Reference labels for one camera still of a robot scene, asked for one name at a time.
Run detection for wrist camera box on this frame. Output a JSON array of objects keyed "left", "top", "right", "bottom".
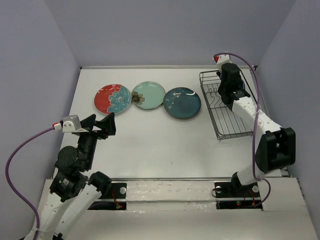
[
  {"left": 61, "top": 115, "right": 82, "bottom": 133},
  {"left": 212, "top": 52, "right": 232, "bottom": 72}
]

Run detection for mint green flower plate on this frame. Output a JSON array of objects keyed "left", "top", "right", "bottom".
[{"left": 131, "top": 81, "right": 166, "bottom": 110}]

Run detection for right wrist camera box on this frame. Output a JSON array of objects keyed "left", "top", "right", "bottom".
[{"left": 212, "top": 52, "right": 232, "bottom": 72}]

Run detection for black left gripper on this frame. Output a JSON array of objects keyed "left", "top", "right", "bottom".
[{"left": 78, "top": 110, "right": 118, "bottom": 169}]

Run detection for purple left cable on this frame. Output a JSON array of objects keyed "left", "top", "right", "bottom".
[{"left": 4, "top": 121, "right": 63, "bottom": 240}]

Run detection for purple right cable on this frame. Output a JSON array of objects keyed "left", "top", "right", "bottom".
[{"left": 213, "top": 51, "right": 272, "bottom": 208}]

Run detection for purple cable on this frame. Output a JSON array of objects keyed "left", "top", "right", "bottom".
[
  {"left": 4, "top": 121, "right": 63, "bottom": 240},
  {"left": 213, "top": 51, "right": 272, "bottom": 208}
]

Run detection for dark teal blossom plate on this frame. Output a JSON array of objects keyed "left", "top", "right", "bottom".
[{"left": 163, "top": 87, "right": 202, "bottom": 120}]

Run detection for black wire dish rack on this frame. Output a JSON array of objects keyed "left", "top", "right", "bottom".
[{"left": 199, "top": 70, "right": 253, "bottom": 141}]

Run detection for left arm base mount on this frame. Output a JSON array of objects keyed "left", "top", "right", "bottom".
[{"left": 88, "top": 182, "right": 127, "bottom": 211}]

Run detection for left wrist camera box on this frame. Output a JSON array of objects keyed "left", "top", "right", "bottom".
[{"left": 61, "top": 115, "right": 82, "bottom": 133}]

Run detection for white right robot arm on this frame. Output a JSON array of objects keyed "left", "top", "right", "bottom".
[{"left": 218, "top": 62, "right": 296, "bottom": 196}]

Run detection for red and blue floral plate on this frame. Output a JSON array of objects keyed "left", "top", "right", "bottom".
[{"left": 93, "top": 84, "right": 132, "bottom": 115}]

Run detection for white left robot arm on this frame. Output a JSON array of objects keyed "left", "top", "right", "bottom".
[{"left": 25, "top": 112, "right": 116, "bottom": 240}]

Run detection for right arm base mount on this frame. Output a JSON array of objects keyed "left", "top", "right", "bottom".
[{"left": 211, "top": 181, "right": 263, "bottom": 210}]

